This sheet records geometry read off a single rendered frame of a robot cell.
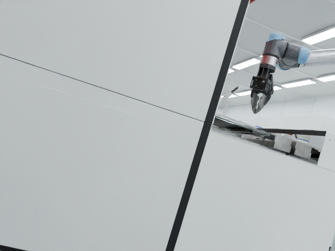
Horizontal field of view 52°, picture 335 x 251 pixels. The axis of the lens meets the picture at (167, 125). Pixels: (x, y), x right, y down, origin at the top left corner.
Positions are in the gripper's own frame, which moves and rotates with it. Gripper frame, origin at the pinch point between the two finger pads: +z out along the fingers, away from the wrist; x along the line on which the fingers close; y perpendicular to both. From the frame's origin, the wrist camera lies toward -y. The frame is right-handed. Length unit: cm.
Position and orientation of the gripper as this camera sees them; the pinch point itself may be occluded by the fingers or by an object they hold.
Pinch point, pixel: (255, 111)
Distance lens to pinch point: 157.4
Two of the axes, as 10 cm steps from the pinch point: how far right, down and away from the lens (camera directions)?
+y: -4.9, -2.0, -8.5
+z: -3.0, 9.5, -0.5
